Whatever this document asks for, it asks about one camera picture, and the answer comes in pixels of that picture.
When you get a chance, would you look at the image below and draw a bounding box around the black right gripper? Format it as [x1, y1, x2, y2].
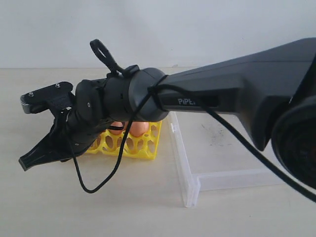
[18, 109, 110, 171]

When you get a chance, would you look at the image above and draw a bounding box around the clear plastic storage box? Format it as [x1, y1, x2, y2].
[167, 112, 283, 207]

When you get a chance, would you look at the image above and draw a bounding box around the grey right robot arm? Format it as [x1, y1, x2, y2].
[19, 38, 316, 190]

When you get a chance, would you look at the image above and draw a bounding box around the black camera cable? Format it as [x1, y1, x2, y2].
[61, 39, 316, 203]

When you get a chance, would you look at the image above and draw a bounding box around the yellow plastic egg tray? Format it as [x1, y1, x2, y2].
[86, 121, 162, 160]

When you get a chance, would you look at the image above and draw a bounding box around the brown egg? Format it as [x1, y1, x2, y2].
[109, 121, 124, 135]
[129, 121, 149, 137]

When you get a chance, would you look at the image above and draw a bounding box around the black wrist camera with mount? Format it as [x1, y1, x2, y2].
[20, 81, 75, 116]

